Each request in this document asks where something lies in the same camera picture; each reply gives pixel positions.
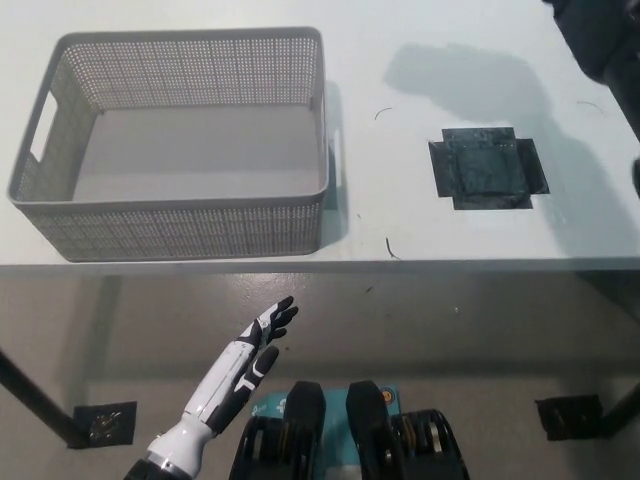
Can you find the black tape patch on table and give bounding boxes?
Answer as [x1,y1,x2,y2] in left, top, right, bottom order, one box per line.
[427,126,551,212]

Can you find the black table leg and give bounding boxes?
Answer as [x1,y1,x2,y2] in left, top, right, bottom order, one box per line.
[0,345,77,447]

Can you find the large gray perforated basket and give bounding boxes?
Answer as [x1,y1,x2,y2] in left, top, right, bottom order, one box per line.
[6,26,346,264]

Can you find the black robot legs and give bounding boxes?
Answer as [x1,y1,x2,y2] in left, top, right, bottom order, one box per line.
[248,382,402,480]

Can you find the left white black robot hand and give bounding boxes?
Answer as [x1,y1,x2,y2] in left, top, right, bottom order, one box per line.
[181,295,301,436]

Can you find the black ribbed robot body block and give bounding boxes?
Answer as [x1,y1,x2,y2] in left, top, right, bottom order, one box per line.
[346,380,470,480]
[229,380,329,480]

